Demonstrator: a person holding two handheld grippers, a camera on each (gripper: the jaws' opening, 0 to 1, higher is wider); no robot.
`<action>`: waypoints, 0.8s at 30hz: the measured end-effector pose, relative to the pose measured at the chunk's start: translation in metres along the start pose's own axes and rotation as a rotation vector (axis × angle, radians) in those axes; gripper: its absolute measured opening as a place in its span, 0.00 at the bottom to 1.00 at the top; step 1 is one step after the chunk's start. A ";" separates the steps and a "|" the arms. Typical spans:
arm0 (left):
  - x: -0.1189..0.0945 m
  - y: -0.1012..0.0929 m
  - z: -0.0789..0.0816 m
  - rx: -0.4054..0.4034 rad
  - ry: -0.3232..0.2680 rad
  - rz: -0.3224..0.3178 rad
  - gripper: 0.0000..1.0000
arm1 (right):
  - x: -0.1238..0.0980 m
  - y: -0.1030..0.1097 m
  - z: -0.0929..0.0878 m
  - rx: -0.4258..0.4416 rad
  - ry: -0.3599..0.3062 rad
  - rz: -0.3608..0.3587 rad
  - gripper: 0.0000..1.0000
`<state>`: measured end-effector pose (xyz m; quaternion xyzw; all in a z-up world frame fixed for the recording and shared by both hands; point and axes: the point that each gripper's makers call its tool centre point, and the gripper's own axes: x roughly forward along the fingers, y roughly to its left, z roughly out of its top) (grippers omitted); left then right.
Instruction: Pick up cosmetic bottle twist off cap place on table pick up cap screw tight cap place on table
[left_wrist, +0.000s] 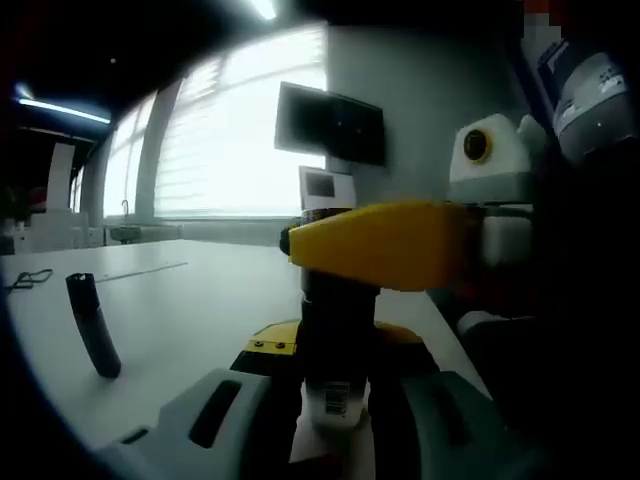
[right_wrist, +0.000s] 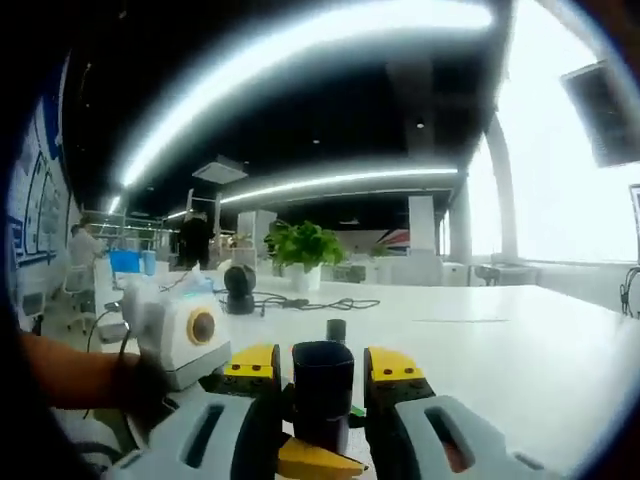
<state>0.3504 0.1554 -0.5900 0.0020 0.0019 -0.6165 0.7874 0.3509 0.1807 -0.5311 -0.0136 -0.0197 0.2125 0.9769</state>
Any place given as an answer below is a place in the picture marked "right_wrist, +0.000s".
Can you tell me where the white table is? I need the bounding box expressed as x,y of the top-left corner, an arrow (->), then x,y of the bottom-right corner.
92,269 -> 640,480

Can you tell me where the ceiling air conditioner vent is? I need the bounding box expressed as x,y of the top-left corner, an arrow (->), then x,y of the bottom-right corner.
191,155 -> 250,186

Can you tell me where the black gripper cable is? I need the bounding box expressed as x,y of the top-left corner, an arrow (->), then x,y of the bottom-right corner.
83,298 -> 137,422

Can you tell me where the white low cabinet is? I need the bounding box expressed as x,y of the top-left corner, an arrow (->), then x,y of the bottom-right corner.
388,253 -> 445,287

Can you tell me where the blue storage box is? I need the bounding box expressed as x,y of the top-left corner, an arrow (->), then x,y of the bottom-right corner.
108,249 -> 144,276

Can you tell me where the black power cable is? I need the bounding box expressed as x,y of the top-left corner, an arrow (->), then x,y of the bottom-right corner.
252,293 -> 382,318

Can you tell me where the green potted plant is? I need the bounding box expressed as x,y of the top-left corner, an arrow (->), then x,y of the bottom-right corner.
263,219 -> 348,294

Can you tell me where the blue wall poster board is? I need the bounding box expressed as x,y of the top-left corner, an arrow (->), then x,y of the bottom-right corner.
7,64 -> 74,272

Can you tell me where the person's left hand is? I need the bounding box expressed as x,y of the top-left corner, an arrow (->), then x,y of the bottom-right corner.
114,350 -> 175,444

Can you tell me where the white tissue box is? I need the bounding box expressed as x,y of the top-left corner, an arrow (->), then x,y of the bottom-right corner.
178,266 -> 217,302

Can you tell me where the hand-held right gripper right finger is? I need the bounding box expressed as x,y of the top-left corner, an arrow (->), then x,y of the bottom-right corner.
363,345 -> 556,480

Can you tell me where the long ceiling light strip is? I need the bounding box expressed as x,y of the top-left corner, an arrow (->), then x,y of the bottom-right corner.
118,0 -> 494,187
218,167 -> 459,206

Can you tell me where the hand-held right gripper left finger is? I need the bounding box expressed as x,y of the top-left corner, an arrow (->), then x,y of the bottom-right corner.
107,343 -> 283,480

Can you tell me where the white office chair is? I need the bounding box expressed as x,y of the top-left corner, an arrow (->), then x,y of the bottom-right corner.
60,259 -> 97,335

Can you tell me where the black cable bundle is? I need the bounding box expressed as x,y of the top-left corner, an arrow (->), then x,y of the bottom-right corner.
618,266 -> 640,320

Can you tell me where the black wall monitor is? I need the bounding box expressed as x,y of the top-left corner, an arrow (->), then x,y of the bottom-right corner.
559,58 -> 640,169

